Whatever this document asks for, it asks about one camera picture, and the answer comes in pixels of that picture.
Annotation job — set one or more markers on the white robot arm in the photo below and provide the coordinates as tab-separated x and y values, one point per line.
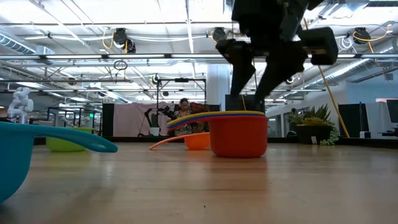
21	102

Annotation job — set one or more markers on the black computer monitor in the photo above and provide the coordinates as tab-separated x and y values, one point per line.
393	110

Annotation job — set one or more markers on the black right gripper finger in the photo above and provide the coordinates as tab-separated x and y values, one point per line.
286	71
241	71

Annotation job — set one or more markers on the black aluminium table frame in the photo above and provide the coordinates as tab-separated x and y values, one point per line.
280	140

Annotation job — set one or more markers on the light blue measuring cup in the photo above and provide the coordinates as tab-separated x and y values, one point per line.
12	161

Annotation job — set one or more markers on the orange measuring cup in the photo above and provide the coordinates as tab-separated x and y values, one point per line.
197	141

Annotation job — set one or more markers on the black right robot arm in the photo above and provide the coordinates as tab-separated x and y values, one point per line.
255	6

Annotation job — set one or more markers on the black upright panel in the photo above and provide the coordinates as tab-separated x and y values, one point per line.
108	119

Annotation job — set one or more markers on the yellow measuring cup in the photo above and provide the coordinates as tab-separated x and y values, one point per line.
236	112

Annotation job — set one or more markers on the potted succulent plant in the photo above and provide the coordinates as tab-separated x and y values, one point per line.
311	132

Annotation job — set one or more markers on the black room partition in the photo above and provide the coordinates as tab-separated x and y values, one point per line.
351	119

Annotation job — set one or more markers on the person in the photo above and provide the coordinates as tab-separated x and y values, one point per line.
184	107

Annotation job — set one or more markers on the pale pink curtain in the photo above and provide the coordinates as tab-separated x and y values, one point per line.
130	119

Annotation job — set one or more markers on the black background robot arm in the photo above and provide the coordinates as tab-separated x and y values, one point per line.
161	110

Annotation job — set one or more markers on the black rectangular box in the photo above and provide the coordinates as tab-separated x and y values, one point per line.
248	105

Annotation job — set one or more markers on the green measuring cup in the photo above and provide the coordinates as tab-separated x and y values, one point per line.
62	144

